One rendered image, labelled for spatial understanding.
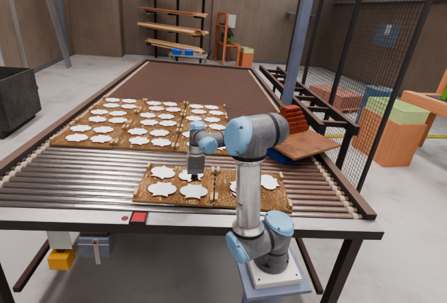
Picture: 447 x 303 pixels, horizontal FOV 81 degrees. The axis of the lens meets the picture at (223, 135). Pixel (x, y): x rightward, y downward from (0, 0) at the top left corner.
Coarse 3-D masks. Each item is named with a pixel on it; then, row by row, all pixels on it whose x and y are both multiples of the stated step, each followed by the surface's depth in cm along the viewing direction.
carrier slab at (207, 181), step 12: (180, 168) 163; (204, 168) 166; (144, 180) 148; (156, 180) 149; (168, 180) 150; (180, 180) 152; (204, 180) 154; (144, 192) 139; (168, 204) 134; (180, 204) 134; (192, 204) 134; (204, 204) 135
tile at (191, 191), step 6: (186, 186) 145; (192, 186) 146; (198, 186) 146; (180, 192) 140; (186, 192) 140; (192, 192) 141; (198, 192) 141; (204, 192) 142; (186, 198) 136; (192, 198) 137; (198, 198) 137
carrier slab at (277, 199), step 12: (216, 180) 155; (228, 180) 156; (216, 192) 145; (228, 192) 146; (264, 192) 149; (276, 192) 150; (216, 204) 135; (228, 204) 136; (264, 204) 139; (276, 204) 140
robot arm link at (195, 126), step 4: (192, 124) 123; (196, 124) 123; (200, 124) 124; (204, 124) 125; (192, 128) 123; (196, 128) 123; (200, 128) 123; (204, 128) 125; (192, 132) 124; (196, 132) 132; (192, 136) 123; (192, 140) 126; (192, 144) 127; (196, 144) 126
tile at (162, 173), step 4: (152, 168) 158; (156, 168) 158; (160, 168) 159; (164, 168) 159; (168, 168) 160; (152, 172) 154; (156, 172) 155; (160, 172) 155; (164, 172) 155; (168, 172) 156; (172, 172) 156; (152, 176) 152; (156, 176) 151; (160, 176) 151; (164, 176) 152; (168, 176) 152; (172, 176) 152
